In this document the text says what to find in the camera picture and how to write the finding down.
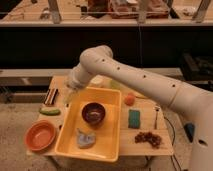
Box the white round container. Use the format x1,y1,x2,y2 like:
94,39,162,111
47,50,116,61
90,76,103,88

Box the blue grey crumpled cloth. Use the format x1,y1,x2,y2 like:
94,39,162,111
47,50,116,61
77,129,96,149

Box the red orange bowl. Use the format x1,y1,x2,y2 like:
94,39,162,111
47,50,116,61
24,120,56,152

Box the green pepper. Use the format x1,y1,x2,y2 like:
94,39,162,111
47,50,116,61
39,109,61,116

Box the brown striped block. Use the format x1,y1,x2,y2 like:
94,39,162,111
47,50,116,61
44,88,58,106

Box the bunch of dark grapes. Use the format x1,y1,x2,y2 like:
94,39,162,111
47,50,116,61
135,132,162,149

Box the green sponge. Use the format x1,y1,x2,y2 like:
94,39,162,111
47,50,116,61
128,110,140,129

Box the black power box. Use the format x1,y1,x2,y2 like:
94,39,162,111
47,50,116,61
184,123,195,142

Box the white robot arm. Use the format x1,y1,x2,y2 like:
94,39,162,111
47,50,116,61
67,45,213,171

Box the dark purple bowl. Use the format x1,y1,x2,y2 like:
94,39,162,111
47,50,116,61
82,102,106,126

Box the yellow plastic tub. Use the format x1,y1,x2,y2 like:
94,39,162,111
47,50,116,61
55,87,122,162

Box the light green cup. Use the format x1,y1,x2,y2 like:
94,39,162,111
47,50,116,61
110,80,120,89

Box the black cable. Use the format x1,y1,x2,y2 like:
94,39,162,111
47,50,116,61
163,116,184,171

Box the orange fruit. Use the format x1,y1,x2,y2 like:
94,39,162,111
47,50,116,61
124,93,135,106

